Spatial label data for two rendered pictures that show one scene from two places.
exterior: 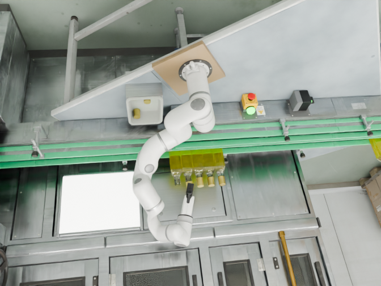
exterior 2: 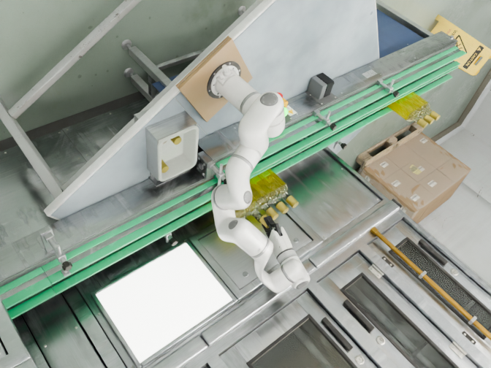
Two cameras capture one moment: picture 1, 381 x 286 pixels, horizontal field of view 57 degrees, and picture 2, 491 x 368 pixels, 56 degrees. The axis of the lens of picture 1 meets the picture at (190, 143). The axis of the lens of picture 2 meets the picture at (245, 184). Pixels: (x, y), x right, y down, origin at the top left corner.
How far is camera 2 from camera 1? 0.71 m
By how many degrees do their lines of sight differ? 22
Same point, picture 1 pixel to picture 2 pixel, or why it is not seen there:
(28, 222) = not seen: outside the picture
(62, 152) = (89, 255)
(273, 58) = (293, 40)
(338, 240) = not seen: hidden behind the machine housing
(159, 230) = (274, 277)
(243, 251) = (351, 268)
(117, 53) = (59, 126)
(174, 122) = (256, 127)
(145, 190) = (250, 229)
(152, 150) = (242, 174)
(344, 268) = not seen: hidden behind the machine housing
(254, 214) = (336, 226)
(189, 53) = (218, 55)
